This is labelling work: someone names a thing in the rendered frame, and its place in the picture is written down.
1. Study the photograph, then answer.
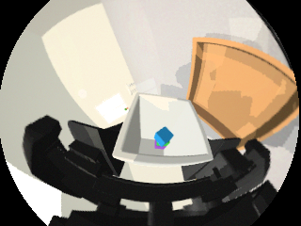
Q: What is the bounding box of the small blue block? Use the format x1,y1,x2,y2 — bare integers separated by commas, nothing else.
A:
154,128,174,147

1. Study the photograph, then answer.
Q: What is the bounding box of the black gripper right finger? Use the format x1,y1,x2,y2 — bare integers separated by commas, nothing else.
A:
181,137,241,181

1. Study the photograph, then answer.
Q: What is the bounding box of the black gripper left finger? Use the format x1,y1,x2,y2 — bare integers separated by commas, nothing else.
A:
68,120,125,177

